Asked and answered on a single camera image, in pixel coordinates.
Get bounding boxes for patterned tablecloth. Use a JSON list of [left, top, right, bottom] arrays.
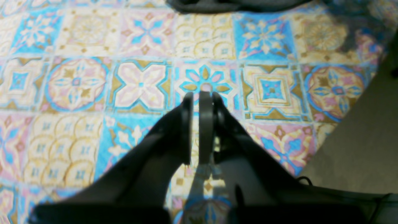
[[0, 0, 397, 224]]

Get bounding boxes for grey t-shirt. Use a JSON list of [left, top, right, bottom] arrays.
[[166, 0, 309, 14]]

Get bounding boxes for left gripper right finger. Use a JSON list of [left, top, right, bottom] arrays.
[[199, 91, 397, 224]]

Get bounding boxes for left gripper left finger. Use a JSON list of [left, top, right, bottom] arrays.
[[30, 93, 193, 224]]

